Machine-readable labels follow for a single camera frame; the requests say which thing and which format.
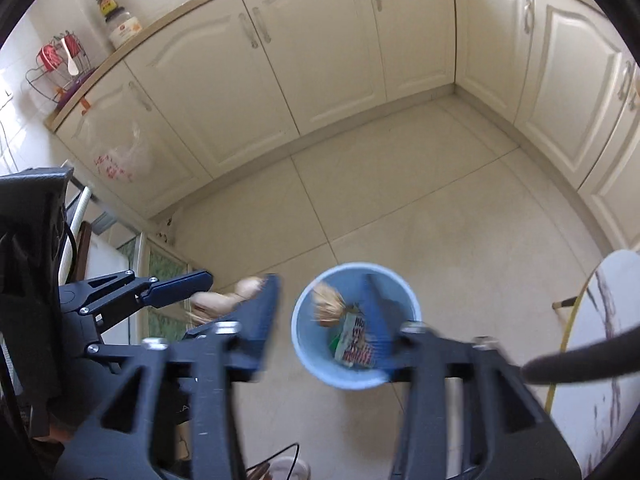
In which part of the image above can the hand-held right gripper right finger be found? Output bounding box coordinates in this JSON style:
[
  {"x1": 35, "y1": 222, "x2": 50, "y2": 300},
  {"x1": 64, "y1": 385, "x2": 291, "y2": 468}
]
[{"x1": 367, "y1": 274, "x2": 581, "y2": 480}]

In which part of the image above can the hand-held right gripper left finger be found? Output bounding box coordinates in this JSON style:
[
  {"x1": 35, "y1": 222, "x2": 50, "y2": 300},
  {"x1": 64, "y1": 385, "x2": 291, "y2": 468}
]
[{"x1": 60, "y1": 274, "x2": 281, "y2": 480}]

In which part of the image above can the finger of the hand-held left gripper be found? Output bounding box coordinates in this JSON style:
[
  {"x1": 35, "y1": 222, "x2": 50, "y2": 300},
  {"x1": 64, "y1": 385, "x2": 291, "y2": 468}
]
[
  {"x1": 59, "y1": 270, "x2": 212, "y2": 321},
  {"x1": 82, "y1": 307, "x2": 223, "y2": 368}
]

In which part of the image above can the green white drink carton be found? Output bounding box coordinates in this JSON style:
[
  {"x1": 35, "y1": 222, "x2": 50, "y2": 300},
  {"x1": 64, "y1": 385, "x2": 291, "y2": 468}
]
[{"x1": 332, "y1": 304, "x2": 380, "y2": 370}]

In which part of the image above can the tan ginger piece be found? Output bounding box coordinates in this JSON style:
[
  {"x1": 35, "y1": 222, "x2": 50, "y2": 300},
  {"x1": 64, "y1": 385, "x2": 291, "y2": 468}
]
[
  {"x1": 191, "y1": 277, "x2": 264, "y2": 322},
  {"x1": 311, "y1": 281, "x2": 348, "y2": 328}
]

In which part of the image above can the blue plastic bin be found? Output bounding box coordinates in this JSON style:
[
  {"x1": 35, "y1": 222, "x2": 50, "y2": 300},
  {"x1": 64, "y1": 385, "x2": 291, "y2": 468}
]
[{"x1": 291, "y1": 261, "x2": 422, "y2": 392}]

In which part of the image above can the white plastic bag red print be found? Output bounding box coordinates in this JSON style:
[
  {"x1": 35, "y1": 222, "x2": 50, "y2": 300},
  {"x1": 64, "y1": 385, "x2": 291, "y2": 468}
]
[{"x1": 87, "y1": 120, "x2": 153, "y2": 183}]

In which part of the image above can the white round object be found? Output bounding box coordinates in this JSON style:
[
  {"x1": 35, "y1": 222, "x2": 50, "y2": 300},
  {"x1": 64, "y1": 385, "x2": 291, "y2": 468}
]
[{"x1": 260, "y1": 455, "x2": 311, "y2": 480}]

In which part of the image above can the round marble table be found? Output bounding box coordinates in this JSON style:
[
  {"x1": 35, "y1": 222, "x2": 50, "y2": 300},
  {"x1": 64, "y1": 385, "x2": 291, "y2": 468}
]
[{"x1": 520, "y1": 250, "x2": 640, "y2": 480}]

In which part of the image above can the large labelled glass jar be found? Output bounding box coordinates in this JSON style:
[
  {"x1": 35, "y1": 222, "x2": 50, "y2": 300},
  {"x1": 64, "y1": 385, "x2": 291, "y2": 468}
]
[{"x1": 106, "y1": 7, "x2": 143, "y2": 51}]

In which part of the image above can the wire knife rack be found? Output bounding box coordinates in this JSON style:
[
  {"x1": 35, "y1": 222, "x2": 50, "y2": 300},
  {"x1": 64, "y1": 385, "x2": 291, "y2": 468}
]
[{"x1": 26, "y1": 32, "x2": 96, "y2": 113}]

